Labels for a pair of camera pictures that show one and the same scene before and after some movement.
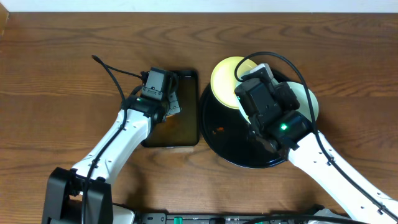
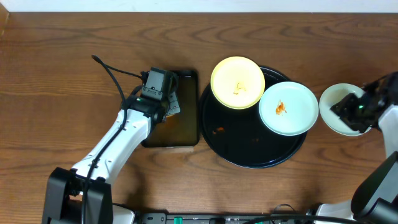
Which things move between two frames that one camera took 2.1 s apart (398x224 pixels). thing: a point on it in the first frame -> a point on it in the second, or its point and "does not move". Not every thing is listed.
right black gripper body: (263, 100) -> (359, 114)
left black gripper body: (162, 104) does not move
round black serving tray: (228, 134) does not move
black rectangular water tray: (181, 129) does not move
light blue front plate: (240, 108) -> (332, 97)
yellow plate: (223, 80) does not move
